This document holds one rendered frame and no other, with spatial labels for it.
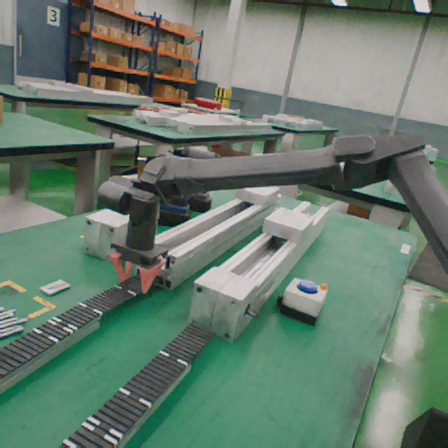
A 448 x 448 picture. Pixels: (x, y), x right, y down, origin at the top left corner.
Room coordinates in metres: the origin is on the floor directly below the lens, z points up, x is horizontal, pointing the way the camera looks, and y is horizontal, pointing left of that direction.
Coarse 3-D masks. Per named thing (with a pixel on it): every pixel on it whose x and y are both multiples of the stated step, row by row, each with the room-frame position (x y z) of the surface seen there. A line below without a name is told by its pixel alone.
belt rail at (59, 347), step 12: (96, 324) 0.61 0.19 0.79; (72, 336) 0.56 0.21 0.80; (84, 336) 0.58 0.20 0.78; (60, 348) 0.53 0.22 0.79; (36, 360) 0.49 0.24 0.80; (48, 360) 0.51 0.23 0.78; (12, 372) 0.45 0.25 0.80; (24, 372) 0.47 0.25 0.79; (0, 384) 0.44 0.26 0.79; (12, 384) 0.45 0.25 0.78
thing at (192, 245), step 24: (216, 216) 1.15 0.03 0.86; (240, 216) 1.16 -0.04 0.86; (264, 216) 1.39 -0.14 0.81; (168, 240) 0.90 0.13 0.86; (192, 240) 0.90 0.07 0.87; (216, 240) 0.99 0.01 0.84; (240, 240) 1.17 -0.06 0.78; (168, 264) 0.81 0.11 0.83; (192, 264) 0.88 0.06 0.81; (168, 288) 0.80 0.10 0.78
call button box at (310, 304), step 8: (296, 280) 0.84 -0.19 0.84; (288, 288) 0.79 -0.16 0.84; (296, 288) 0.80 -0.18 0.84; (280, 296) 0.82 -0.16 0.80; (288, 296) 0.78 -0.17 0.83; (296, 296) 0.77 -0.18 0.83; (304, 296) 0.77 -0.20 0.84; (312, 296) 0.78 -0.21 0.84; (320, 296) 0.78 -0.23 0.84; (288, 304) 0.78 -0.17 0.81; (296, 304) 0.77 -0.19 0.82; (304, 304) 0.77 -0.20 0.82; (312, 304) 0.76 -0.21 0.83; (320, 304) 0.76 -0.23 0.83; (280, 312) 0.78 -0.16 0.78; (288, 312) 0.78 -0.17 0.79; (296, 312) 0.77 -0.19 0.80; (304, 312) 0.77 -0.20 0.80; (312, 312) 0.76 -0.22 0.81; (320, 312) 0.80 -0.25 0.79; (304, 320) 0.76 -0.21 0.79; (312, 320) 0.76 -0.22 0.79
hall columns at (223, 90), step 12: (240, 0) 12.07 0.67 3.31; (240, 12) 12.34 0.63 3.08; (228, 24) 12.17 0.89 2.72; (240, 24) 12.31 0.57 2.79; (228, 36) 12.15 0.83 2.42; (228, 48) 12.12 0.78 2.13; (228, 60) 12.09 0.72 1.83; (228, 72) 12.07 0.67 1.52; (228, 84) 12.34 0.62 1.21; (216, 96) 12.15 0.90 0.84; (228, 96) 12.22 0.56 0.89; (228, 108) 12.31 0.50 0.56
